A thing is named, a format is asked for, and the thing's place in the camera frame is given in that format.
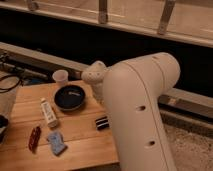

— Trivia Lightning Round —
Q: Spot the black cable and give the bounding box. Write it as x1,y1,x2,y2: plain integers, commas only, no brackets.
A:
0,74,23,94

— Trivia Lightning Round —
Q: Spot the black object at left edge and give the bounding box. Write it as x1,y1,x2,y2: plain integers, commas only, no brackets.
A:
0,115,9,143

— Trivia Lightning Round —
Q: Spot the white tube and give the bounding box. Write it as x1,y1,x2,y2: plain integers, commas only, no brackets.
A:
41,98,59,128

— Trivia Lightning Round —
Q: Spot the dark blue bowl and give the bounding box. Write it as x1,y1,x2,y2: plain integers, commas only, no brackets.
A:
54,85,86,111

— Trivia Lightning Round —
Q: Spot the black white striped eraser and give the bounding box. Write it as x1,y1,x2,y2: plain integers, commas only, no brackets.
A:
95,116,109,130

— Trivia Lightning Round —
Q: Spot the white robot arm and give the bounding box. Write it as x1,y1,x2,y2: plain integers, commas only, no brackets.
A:
81,52,180,171

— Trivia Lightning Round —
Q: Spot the white plastic cup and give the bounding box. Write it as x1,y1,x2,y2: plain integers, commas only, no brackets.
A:
52,70,68,87

